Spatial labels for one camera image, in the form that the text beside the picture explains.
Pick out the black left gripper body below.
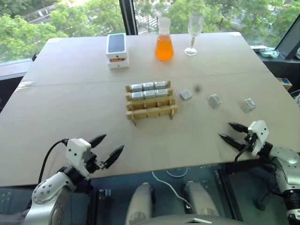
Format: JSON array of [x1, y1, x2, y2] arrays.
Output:
[[84, 151, 108, 175]]

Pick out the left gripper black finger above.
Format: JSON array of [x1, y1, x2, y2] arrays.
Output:
[[88, 134, 107, 148], [104, 144, 125, 168]]

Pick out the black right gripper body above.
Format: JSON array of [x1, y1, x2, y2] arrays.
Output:
[[239, 130, 257, 153]]

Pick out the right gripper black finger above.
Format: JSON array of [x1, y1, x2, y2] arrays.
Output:
[[218, 133, 245, 150], [228, 122, 249, 134]]

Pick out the wooden rack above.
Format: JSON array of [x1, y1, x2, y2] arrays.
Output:
[[125, 80, 179, 126]]

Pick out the small cardboard box blue label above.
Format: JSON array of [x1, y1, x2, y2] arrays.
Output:
[[277, 77, 293, 91]]

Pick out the white smartphone box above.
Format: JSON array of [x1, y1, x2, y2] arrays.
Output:
[[105, 33, 130, 70]]

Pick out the silver left robot leg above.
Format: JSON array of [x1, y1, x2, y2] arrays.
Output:
[[125, 182, 156, 225]]

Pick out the silver robot leg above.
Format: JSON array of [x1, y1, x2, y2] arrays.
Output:
[[125, 182, 156, 225], [182, 180, 221, 217]]

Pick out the silver right robot leg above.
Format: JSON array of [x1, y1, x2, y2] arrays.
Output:
[[182, 180, 221, 217]]

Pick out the teal object on ledge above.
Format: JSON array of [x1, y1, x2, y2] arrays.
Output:
[[259, 47, 280, 58]]

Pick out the grey robot torso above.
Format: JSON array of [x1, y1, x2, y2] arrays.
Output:
[[150, 214, 238, 225]]

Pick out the glass flask with orange liquid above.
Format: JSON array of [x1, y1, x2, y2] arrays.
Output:
[[155, 16, 175, 62]]

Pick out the clear wine glass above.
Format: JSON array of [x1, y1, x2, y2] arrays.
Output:
[[184, 12, 204, 56]]

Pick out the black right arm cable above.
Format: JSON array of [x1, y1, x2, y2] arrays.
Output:
[[234, 142, 253, 164]]

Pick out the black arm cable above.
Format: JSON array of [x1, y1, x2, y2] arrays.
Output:
[[38, 138, 70, 184], [234, 142, 253, 164]]

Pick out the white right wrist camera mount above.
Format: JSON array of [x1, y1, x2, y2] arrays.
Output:
[[247, 120, 269, 157]]

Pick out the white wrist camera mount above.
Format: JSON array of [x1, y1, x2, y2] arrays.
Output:
[[247, 120, 269, 157], [65, 138, 92, 181]]

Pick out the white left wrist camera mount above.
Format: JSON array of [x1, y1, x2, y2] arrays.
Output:
[[65, 138, 92, 181]]

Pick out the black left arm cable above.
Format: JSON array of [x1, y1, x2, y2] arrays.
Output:
[[38, 138, 70, 184]]

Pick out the white cable bundle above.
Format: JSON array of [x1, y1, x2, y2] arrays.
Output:
[[290, 90, 300, 109]]

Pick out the white cable under table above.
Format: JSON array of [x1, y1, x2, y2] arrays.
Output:
[[151, 167, 195, 212]]

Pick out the slanted dark window frame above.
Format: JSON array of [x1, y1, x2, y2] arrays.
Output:
[[273, 14, 300, 60]]

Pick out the dark window frame post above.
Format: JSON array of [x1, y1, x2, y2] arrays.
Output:
[[119, 0, 139, 36]]

